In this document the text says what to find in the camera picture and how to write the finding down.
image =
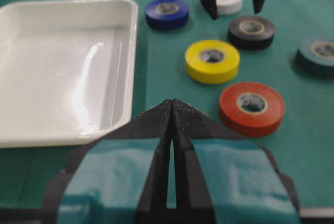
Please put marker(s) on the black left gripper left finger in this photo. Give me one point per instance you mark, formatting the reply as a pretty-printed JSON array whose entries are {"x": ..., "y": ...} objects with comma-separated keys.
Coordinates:
[{"x": 121, "y": 177}]

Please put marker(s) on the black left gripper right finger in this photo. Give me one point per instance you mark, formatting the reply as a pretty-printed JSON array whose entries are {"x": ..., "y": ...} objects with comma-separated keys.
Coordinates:
[{"x": 222, "y": 177}]

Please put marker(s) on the blue tape roll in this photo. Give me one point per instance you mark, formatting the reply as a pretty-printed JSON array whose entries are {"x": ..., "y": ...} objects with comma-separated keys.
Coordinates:
[{"x": 167, "y": 14}]

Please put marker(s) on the black tape roll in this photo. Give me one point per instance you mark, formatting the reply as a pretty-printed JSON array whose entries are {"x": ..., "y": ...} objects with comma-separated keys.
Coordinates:
[{"x": 251, "y": 32}]

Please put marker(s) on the yellow tape roll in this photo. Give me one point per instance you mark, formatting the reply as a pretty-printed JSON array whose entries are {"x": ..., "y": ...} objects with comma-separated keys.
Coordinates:
[{"x": 212, "y": 61}]

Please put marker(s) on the red tape roll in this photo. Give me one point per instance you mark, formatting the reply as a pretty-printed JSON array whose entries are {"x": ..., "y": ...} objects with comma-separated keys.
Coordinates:
[{"x": 251, "y": 109}]

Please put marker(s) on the green tape roll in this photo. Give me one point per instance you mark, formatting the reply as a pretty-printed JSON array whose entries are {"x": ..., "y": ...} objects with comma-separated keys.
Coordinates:
[{"x": 315, "y": 55}]

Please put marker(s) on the white plastic tray case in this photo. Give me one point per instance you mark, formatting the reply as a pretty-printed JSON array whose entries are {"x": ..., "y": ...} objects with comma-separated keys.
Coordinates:
[{"x": 67, "y": 70}]

